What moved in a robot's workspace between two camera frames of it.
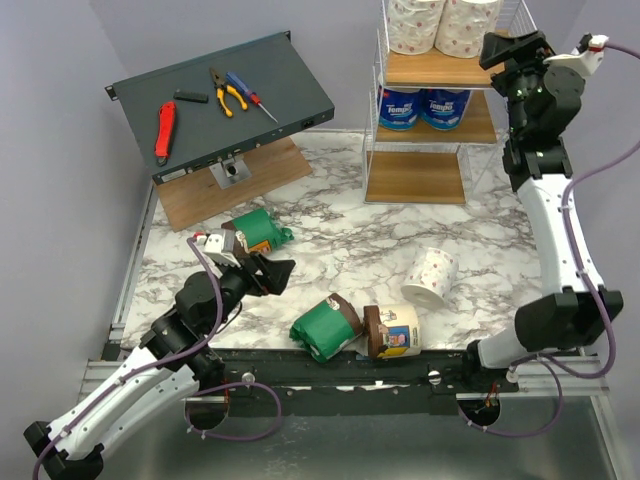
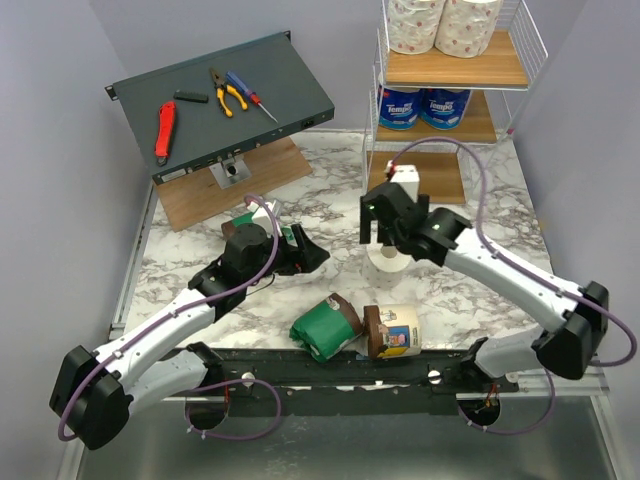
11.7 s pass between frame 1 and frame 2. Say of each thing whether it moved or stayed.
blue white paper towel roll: stayed
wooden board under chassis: stayed
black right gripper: moved
